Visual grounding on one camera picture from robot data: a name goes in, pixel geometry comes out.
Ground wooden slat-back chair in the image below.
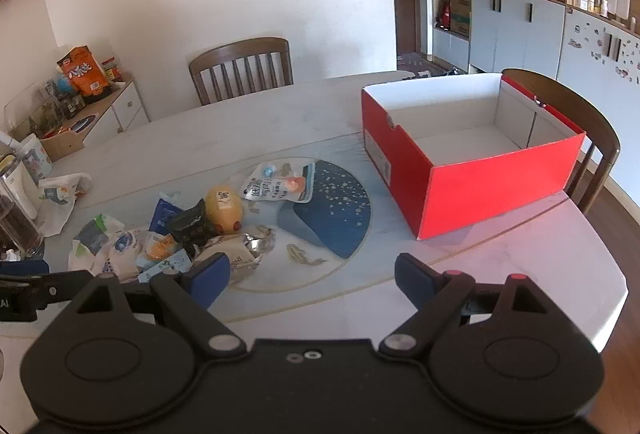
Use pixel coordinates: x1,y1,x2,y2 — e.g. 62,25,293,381
188,37,294,106

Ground wooden round-back chair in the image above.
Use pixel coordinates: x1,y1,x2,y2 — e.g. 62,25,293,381
501,68,622,215

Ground white side cabinet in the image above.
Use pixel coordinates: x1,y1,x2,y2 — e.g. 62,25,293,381
30,73,151,162

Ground white round packet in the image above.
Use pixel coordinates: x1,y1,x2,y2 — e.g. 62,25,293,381
107,231,151,275

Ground light blue packet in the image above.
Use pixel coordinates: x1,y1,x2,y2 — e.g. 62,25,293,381
137,249,193,285

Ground white green packet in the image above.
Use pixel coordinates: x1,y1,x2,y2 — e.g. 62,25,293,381
67,214,126,272

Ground yellow squishy toy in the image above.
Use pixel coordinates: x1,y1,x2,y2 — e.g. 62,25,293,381
206,184,246,235

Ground white spout pouch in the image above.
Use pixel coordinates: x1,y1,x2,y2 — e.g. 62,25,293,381
240,162,315,205

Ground white printed mug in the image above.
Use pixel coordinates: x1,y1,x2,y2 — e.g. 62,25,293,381
17,134,53,180

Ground blue biscuit packet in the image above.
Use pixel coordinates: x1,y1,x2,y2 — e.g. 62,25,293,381
148,196,183,235

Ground silver foil wrapper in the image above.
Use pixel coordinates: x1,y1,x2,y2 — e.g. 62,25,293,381
192,224,277,285

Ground grey wall cabinet unit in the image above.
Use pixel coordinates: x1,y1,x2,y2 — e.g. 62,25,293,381
430,0,640,100

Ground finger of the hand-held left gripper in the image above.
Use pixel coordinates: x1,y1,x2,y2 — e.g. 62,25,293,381
0,260,51,278

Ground black snack packet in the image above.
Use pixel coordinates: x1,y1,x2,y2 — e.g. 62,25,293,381
166,199,217,245

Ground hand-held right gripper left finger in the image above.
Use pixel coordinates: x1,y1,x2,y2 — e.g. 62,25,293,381
75,253,247,357

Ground glass jar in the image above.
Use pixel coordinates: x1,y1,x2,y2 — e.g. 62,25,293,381
0,154,46,260

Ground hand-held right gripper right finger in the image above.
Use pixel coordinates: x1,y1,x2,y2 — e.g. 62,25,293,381
379,253,549,358

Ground red cardboard box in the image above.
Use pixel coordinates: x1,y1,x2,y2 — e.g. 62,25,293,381
361,73,587,241

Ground orange print packet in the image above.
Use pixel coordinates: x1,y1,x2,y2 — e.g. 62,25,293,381
137,231,178,265

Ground orange snack bag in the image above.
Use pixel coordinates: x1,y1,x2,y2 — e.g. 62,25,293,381
56,45,112,99

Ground printed paper towel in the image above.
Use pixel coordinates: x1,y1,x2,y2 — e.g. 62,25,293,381
39,172,93,237

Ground clear plastic tank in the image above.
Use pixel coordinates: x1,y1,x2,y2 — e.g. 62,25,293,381
4,81,66,140

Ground dark round coaster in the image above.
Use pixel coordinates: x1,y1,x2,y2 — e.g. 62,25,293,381
67,114,97,133

